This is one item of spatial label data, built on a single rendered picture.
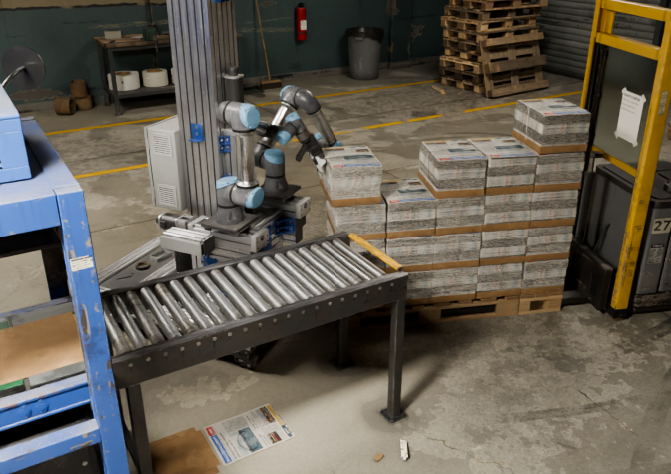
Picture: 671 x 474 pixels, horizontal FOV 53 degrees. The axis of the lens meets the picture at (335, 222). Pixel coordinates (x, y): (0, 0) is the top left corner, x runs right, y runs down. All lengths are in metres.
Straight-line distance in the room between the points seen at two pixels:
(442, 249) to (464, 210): 0.27
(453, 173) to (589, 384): 1.35
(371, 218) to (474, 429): 1.24
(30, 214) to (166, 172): 1.86
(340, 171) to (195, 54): 0.96
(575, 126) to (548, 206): 0.49
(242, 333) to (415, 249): 1.51
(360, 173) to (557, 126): 1.14
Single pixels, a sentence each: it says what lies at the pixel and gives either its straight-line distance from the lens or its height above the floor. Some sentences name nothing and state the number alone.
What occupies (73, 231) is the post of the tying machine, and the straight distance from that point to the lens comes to 2.11.
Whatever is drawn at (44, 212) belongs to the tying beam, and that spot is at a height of 1.50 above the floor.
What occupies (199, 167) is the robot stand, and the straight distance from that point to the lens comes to 3.76.
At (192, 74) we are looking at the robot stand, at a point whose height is 1.54.
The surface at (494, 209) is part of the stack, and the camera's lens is 3.99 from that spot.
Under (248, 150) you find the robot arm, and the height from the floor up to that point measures 1.24.
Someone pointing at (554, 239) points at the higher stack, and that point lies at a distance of 4.24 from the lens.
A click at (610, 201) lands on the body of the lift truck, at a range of 4.67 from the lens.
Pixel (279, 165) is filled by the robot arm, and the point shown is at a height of 0.98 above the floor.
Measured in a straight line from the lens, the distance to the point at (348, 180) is 3.64.
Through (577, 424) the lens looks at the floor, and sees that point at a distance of 3.64.
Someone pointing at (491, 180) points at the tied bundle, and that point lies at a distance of 3.90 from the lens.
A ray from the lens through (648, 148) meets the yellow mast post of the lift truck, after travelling 4.07.
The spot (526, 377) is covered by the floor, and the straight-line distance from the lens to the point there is 3.87.
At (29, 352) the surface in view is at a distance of 2.77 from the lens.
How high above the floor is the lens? 2.25
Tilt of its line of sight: 24 degrees down
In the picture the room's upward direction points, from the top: straight up
